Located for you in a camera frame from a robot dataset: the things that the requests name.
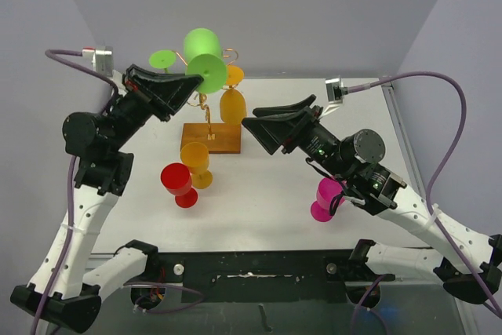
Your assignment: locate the magenta wine glass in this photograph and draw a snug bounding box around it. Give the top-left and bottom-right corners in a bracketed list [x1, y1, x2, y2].
[310, 178, 344, 222]

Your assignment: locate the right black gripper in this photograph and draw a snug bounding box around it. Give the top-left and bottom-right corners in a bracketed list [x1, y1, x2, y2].
[242, 94, 352, 180]

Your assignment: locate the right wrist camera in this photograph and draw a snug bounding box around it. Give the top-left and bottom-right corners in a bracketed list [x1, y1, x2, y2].
[321, 77, 347, 118]

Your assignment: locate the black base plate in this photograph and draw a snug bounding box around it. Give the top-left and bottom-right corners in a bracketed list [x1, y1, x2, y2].
[138, 249, 377, 303]

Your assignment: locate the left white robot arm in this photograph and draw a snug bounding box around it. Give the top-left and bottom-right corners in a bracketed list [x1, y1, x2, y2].
[10, 65, 203, 333]

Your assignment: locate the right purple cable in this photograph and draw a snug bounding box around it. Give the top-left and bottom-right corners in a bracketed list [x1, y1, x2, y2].
[340, 71, 502, 335]

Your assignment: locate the red wine glass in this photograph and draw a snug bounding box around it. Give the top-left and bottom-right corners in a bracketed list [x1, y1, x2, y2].
[160, 162, 198, 209]

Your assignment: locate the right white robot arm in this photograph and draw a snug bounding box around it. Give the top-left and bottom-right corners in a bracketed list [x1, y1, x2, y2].
[242, 96, 501, 304]

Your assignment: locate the orange wine glass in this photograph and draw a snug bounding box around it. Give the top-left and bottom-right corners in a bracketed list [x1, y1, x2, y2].
[220, 65, 246, 126]
[180, 142, 213, 189]

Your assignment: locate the gold wire wine glass rack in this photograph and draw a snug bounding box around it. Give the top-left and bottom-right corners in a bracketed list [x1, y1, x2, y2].
[172, 49, 243, 155]

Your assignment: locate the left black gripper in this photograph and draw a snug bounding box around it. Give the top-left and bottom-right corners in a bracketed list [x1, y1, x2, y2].
[107, 64, 203, 151]

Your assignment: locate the green wine glass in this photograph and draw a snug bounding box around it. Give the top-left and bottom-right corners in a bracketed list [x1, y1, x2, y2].
[184, 27, 227, 94]
[148, 49, 177, 73]

